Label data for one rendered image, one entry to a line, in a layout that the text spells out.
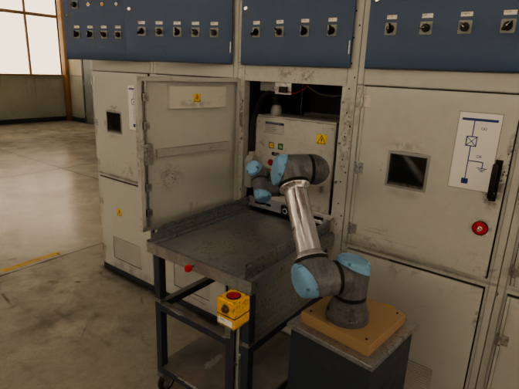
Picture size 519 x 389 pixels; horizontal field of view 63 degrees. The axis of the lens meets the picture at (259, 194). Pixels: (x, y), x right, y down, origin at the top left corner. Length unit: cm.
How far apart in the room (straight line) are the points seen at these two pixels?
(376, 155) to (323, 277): 76
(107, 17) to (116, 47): 19
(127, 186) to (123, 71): 81
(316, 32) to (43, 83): 1198
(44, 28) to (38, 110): 226
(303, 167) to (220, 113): 90
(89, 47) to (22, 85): 1030
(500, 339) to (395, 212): 66
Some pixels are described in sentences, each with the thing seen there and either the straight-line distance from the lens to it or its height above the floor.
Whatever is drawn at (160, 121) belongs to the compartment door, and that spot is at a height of 137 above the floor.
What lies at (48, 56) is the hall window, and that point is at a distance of 1386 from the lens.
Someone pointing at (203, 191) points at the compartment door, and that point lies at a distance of 235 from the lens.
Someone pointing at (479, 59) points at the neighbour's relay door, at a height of 169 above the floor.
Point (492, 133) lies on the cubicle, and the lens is 185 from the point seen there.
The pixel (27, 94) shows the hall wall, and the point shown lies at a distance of 1348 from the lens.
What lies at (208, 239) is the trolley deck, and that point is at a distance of 204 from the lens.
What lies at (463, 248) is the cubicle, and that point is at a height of 95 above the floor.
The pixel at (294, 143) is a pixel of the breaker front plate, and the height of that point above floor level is 126.
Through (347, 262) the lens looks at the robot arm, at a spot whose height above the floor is 102.
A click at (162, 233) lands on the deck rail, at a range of 205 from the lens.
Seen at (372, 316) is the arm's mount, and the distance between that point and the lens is 164.
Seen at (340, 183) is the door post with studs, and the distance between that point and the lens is 210.
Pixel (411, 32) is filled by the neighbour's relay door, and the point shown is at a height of 179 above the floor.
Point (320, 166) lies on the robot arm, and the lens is 160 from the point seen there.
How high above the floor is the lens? 162
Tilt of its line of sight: 16 degrees down
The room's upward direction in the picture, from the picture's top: 2 degrees clockwise
